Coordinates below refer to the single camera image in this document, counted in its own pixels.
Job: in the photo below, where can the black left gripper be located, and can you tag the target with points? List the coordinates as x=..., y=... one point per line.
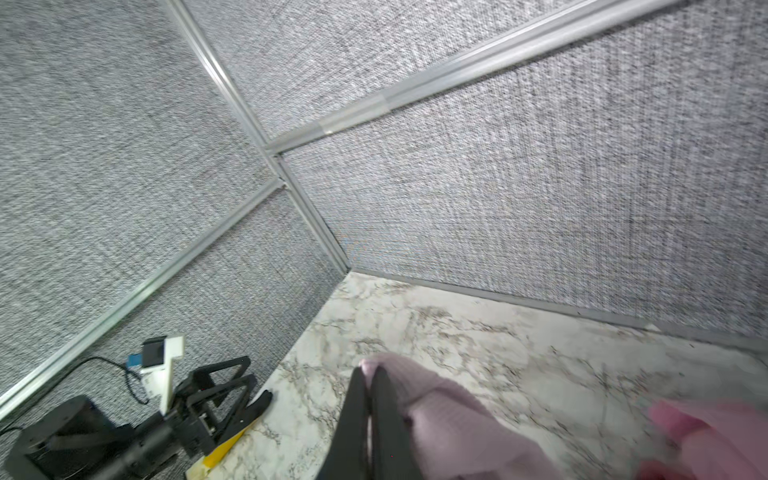
x=206, y=400

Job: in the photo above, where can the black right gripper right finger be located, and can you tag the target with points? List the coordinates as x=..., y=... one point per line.
x=391, y=454

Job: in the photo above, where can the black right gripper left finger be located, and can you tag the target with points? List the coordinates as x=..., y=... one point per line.
x=347, y=457

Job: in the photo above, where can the pale mauve cloth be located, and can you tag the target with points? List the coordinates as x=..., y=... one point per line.
x=452, y=434

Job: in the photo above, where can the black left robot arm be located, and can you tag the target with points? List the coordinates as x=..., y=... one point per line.
x=77, y=441

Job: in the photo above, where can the dark magenta cloth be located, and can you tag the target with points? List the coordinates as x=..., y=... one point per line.
x=655, y=470

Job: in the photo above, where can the bright pink cloth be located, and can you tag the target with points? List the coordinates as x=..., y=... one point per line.
x=714, y=440

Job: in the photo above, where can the yellow flat object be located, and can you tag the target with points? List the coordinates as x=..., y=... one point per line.
x=201, y=469

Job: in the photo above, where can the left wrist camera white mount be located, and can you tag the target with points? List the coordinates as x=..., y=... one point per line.
x=155, y=364

